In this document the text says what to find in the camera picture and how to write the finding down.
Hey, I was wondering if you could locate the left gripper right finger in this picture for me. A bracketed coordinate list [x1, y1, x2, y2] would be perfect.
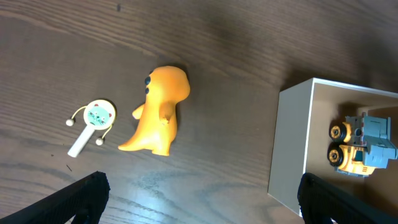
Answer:
[297, 172, 397, 224]

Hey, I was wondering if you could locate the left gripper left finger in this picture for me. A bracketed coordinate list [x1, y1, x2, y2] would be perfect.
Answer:
[1, 171, 110, 224]

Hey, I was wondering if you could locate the yellow grey dump truck toy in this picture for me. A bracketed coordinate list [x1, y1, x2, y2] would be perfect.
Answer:
[327, 113, 397, 177]

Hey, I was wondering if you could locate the small rattle drum toy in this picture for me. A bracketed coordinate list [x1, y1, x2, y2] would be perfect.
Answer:
[65, 99, 117, 157]

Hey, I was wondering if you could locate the white cardboard box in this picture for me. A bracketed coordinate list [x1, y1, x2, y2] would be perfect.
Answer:
[268, 78, 397, 216]

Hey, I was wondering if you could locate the orange dinosaur toy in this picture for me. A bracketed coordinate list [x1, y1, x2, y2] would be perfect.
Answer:
[118, 66, 190, 156]

